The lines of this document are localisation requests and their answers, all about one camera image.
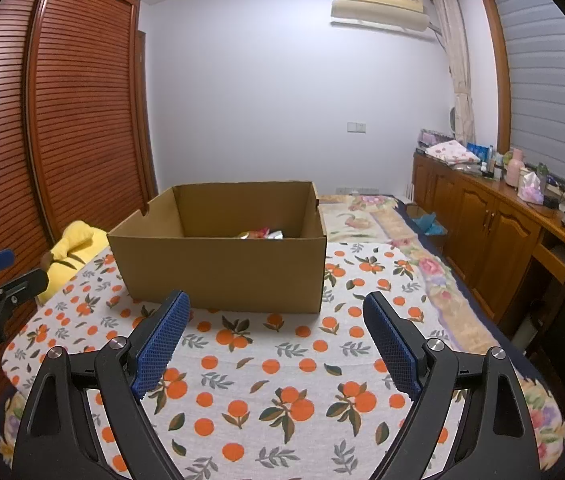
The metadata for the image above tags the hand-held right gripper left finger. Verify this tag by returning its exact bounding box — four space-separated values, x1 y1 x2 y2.
12 289 192 480

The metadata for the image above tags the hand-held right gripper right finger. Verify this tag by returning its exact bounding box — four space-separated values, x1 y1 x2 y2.
363 291 543 480

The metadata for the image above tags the brown cardboard box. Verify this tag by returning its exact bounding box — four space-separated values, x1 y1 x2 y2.
106 180 328 314

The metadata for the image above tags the yellow plush toy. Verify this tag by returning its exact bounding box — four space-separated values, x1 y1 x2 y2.
40 219 110 306

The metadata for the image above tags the orange fruit print blanket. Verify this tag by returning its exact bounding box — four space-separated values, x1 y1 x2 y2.
2 240 538 480

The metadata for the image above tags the blue plastic bag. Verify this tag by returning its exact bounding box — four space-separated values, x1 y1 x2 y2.
413 212 448 236

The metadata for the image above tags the floral blanket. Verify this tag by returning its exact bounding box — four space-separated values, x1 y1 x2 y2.
0 192 565 471

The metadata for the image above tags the wooden cabinet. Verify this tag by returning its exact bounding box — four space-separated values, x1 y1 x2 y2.
410 152 565 326

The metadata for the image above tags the louvered wooden wardrobe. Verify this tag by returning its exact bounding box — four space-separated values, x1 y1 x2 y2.
0 0 159 411

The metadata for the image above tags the folded floral cloth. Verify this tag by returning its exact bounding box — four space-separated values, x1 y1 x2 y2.
425 140 481 167

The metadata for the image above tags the pink storage bag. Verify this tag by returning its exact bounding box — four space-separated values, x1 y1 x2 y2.
417 129 451 151

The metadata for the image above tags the pink bottle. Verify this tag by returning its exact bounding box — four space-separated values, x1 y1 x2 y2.
505 149 524 187

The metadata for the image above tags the patterned curtain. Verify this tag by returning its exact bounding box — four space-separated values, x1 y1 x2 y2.
430 0 476 143

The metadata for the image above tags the grey window blind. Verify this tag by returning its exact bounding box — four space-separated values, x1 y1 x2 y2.
493 0 565 201

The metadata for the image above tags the wooden window frame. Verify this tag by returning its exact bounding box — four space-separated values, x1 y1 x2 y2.
477 0 513 153

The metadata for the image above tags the wall air conditioner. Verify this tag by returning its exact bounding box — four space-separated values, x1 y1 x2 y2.
330 0 436 36

